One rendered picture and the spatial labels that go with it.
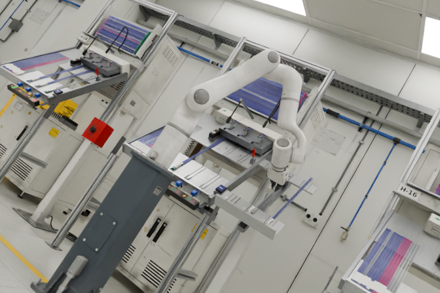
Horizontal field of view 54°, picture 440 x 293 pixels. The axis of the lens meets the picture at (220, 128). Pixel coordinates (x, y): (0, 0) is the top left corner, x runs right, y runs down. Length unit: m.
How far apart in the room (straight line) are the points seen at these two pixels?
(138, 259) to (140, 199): 0.94
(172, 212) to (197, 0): 3.63
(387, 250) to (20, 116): 2.85
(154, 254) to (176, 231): 0.19
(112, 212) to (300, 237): 2.53
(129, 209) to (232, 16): 3.89
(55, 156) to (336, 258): 2.50
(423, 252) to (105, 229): 1.57
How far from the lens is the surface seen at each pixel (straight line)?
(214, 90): 1.99
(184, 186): 2.43
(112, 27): 3.94
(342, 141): 4.38
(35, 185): 3.52
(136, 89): 3.76
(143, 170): 1.94
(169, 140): 1.96
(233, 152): 2.72
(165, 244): 2.74
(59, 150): 3.48
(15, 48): 7.21
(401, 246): 2.44
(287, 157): 2.10
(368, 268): 2.23
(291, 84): 2.14
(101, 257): 1.95
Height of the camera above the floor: 0.65
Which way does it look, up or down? 10 degrees up
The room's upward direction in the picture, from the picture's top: 33 degrees clockwise
